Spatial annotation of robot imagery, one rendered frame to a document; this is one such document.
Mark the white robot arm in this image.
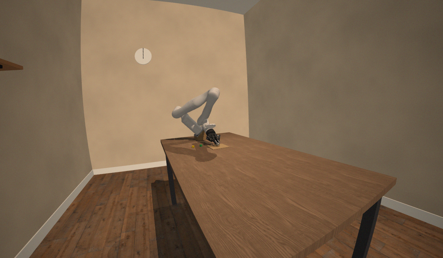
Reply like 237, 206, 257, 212
172, 87, 220, 135

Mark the tan square mat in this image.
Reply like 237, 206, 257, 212
207, 144, 229, 150

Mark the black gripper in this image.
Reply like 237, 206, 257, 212
206, 129, 220, 145

